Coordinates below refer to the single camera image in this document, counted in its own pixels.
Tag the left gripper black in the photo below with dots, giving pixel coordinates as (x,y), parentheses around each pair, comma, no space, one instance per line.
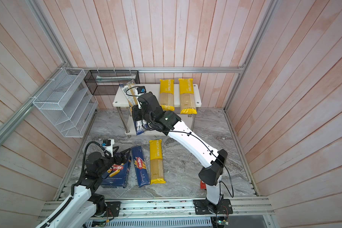
(119,161)

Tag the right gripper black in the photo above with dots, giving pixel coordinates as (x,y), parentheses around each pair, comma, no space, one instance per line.
(137,111)

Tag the blue-end spaghetti bag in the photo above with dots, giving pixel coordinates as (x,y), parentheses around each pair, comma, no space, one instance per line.
(127,89)

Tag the yellow Pastatime spaghetti bag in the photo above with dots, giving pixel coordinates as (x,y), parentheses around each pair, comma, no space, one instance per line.
(187,98)
(156,162)
(166,99)

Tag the red-end spaghetti bag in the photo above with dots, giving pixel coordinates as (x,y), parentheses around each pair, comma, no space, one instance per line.
(202,185)

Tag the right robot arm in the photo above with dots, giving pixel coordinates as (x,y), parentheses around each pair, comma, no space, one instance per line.
(196,148)

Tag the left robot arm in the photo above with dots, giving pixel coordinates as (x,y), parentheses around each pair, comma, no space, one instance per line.
(83,202)

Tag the white two-tier shelf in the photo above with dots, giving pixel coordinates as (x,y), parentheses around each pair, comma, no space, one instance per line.
(121,101)

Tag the blue Barilla rigatoni box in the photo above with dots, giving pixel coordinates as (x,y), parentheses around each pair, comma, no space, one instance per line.
(117,175)

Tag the blue Barilla spaghetti box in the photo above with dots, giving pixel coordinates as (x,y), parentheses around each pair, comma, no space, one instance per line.
(140,166)

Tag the black mesh basket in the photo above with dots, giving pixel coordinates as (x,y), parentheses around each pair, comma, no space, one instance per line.
(107,82)

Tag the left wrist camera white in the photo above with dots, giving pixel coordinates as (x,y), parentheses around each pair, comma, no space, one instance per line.
(108,146)

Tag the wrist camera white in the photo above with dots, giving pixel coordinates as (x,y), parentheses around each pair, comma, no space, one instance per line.
(139,90)
(108,146)

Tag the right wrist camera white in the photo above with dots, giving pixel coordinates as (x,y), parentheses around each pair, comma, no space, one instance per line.
(139,90)

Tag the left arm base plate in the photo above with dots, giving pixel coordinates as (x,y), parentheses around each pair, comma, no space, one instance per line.
(108,209)

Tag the white wire mesh organizer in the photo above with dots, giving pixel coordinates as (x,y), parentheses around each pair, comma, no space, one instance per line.
(68,107)

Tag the aluminium front rail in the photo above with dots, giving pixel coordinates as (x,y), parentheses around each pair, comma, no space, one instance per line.
(184,207)

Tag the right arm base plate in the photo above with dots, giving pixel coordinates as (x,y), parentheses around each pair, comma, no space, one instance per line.
(204,207)

